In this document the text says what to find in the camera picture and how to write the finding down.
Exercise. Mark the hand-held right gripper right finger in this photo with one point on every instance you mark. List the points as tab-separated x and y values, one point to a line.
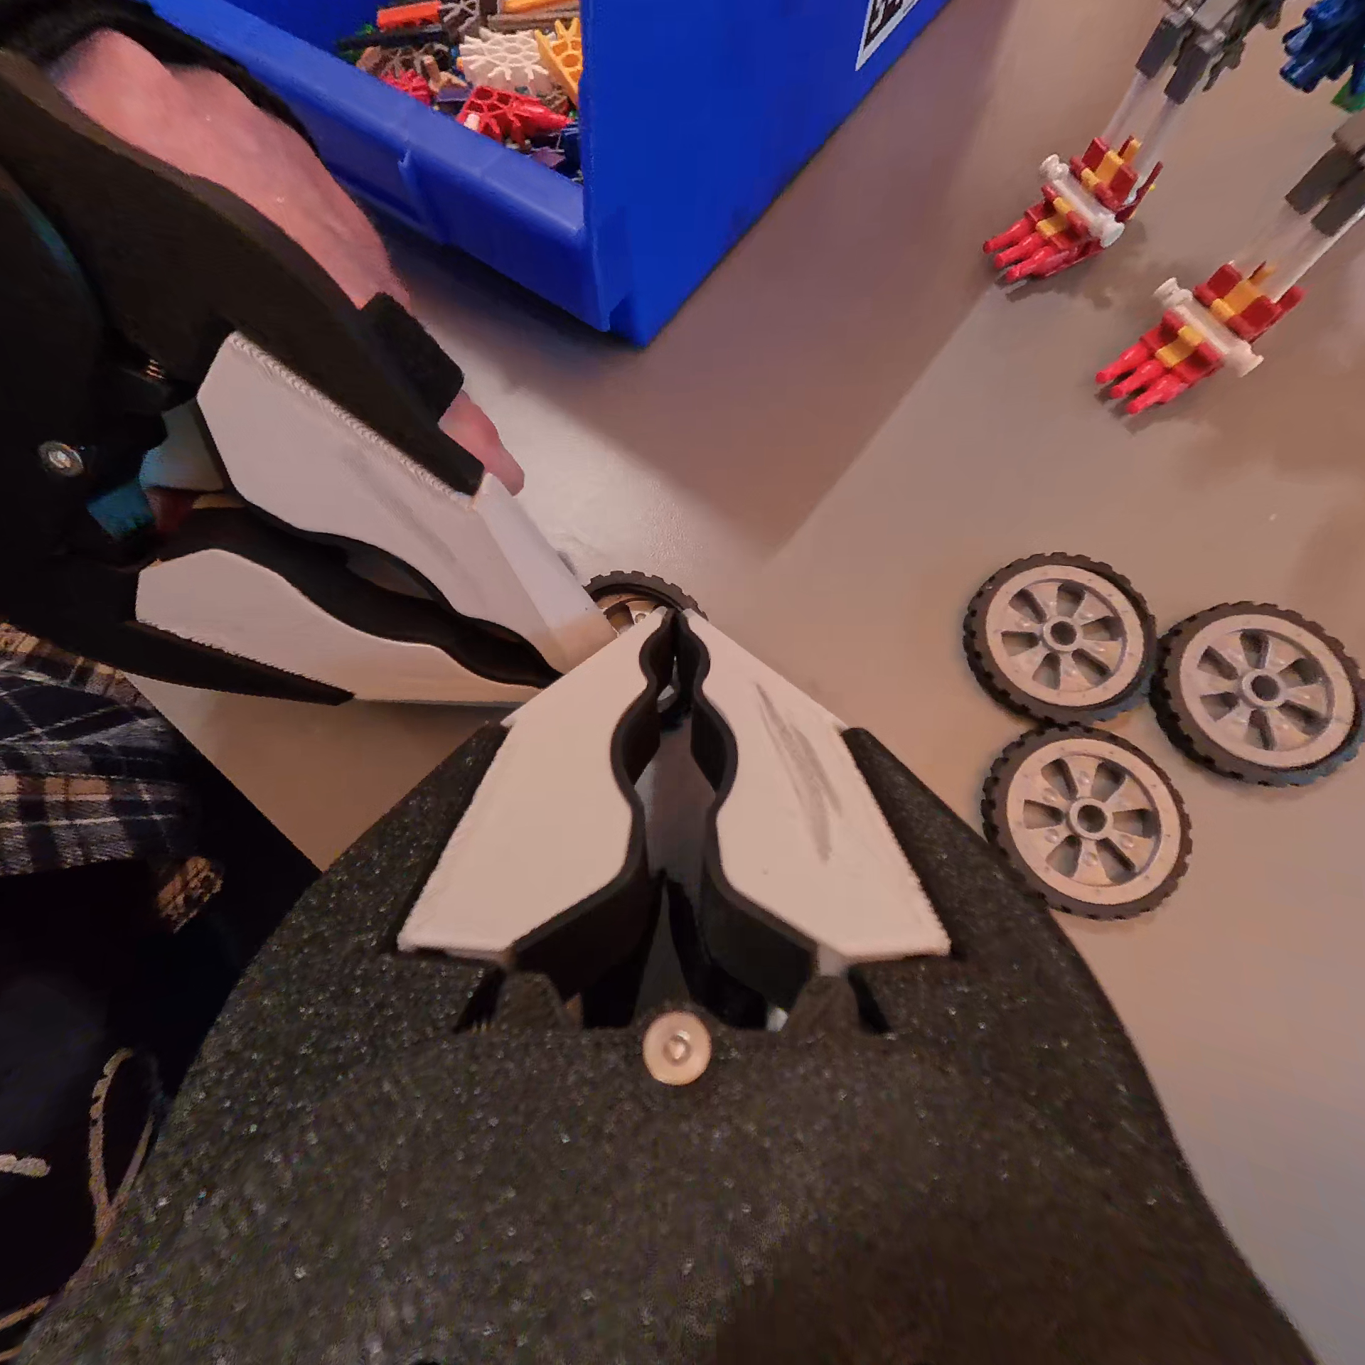
820	842

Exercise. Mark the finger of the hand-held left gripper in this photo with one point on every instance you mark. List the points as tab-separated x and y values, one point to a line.
266	629
372	470

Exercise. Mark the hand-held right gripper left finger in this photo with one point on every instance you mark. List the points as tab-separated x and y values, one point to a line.
533	832

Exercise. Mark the grey toy wheel black tyre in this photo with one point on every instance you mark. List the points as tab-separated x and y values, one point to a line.
1194	692
996	637
640	584
1020	821

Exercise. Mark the person's left hand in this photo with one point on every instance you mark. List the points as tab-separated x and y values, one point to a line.
234	138

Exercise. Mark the person's plaid shirt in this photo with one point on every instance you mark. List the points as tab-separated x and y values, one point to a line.
84	767

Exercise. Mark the pile of colourful construction pieces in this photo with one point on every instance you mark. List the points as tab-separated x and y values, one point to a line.
500	59

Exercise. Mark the person's dark printed t-shirt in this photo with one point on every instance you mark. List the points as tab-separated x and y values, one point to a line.
42	1013

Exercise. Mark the blue plastic bin white tag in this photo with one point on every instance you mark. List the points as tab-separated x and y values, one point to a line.
692	159

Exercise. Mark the colourful construction toy figure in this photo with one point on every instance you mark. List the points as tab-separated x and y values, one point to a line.
1066	213

